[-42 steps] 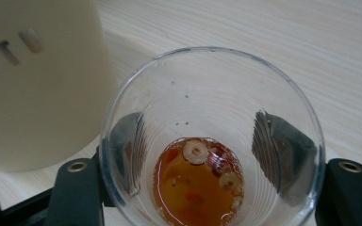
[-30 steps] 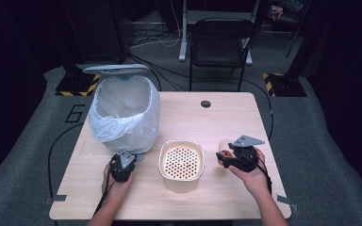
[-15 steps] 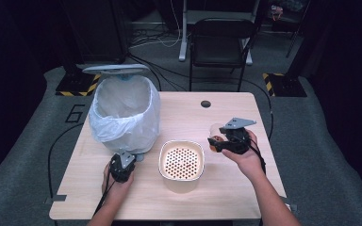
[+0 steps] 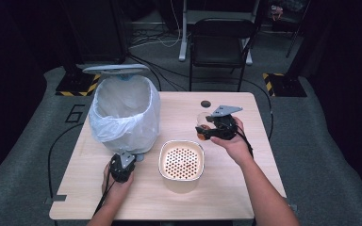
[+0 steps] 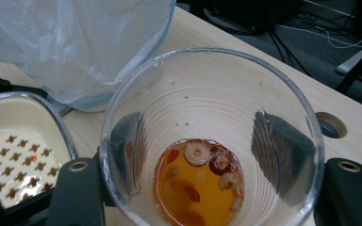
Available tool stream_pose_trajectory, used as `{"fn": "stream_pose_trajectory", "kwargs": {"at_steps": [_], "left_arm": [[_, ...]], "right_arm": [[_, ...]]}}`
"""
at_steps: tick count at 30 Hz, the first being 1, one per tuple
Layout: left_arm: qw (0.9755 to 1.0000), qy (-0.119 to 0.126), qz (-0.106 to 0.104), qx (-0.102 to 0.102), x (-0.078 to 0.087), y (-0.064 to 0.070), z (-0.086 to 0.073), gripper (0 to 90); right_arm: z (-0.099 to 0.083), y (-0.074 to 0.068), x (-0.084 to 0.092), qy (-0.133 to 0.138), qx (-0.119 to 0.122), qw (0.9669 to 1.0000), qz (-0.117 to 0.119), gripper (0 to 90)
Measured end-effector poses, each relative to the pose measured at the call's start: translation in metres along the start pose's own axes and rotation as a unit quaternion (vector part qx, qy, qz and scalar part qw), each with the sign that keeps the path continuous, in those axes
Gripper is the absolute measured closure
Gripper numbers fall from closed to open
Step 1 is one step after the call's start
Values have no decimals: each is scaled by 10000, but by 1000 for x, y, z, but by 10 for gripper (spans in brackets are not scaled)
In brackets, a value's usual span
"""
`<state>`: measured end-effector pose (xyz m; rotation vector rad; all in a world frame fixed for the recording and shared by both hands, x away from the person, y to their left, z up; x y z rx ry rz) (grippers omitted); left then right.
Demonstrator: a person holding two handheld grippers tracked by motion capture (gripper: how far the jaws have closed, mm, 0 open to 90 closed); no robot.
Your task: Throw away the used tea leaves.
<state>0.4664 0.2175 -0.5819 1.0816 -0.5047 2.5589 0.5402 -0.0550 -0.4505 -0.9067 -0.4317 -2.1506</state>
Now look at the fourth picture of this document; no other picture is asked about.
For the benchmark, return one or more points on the black stand base striped tape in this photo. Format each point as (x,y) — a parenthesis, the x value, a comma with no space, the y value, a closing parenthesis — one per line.
(72,86)
(287,86)

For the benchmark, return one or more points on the person's right hand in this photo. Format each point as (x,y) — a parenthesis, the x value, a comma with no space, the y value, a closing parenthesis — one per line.
(235,147)

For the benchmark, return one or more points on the white blue pedal trash bin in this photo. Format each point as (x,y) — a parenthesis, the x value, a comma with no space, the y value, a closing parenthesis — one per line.
(128,141)

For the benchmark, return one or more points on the black folding chair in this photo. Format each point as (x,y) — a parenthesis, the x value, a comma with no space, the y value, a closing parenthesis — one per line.
(220,40)

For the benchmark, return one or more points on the white plastic bin liner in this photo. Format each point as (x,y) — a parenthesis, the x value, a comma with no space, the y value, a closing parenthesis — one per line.
(125,125)

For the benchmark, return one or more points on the person's left hand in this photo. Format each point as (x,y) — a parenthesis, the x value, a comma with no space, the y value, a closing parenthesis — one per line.
(116,190)

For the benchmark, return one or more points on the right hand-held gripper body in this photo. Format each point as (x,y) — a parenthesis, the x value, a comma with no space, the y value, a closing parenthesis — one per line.
(224,128)

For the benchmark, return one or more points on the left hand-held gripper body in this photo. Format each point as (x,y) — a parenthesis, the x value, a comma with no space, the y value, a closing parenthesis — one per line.
(122,168)

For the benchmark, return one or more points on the grey tape strip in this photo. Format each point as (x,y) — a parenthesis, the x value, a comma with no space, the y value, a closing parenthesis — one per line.
(56,198)
(293,207)

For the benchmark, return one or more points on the white container with perforated strainer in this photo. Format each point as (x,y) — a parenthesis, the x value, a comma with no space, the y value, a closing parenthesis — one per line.
(181,161)

